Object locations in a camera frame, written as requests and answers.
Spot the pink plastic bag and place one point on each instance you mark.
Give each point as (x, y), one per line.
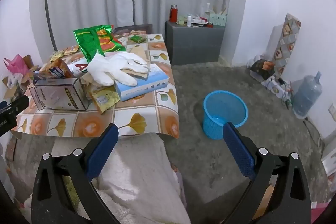
(16, 65)

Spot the cardboard box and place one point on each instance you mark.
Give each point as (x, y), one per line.
(17, 84)

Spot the white cable box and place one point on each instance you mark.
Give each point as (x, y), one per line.
(59, 94)

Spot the blue water jug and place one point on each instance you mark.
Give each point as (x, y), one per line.
(307, 94)

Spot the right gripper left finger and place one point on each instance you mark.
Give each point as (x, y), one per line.
(51, 202)

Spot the small white bottle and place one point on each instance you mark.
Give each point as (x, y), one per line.
(189, 21)

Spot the red thermos bottle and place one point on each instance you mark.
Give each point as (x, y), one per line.
(173, 17)

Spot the blue tissue box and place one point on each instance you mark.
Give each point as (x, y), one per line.
(156, 79)

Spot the large green snack bag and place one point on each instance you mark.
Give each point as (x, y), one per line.
(97, 39)

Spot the small green snack packet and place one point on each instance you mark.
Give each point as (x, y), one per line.
(137, 39)

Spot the grey cabinet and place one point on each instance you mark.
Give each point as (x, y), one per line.
(191, 45)

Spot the white cotton glove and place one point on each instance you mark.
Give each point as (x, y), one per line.
(106, 70)

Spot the orange biscuit packet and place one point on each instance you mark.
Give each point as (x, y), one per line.
(56, 69)

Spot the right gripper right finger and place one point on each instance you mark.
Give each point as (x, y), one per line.
(290, 200)

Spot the patterned tablecloth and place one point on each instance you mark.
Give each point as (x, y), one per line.
(153, 112)

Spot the dark snack box on floor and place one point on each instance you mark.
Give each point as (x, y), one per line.
(263, 68)

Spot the mint green desk organizer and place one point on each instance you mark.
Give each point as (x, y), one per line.
(218, 19)

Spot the rolled patterned mat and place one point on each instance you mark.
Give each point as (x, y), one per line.
(286, 43)

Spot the blue plastic trash basket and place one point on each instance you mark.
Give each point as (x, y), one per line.
(219, 108)

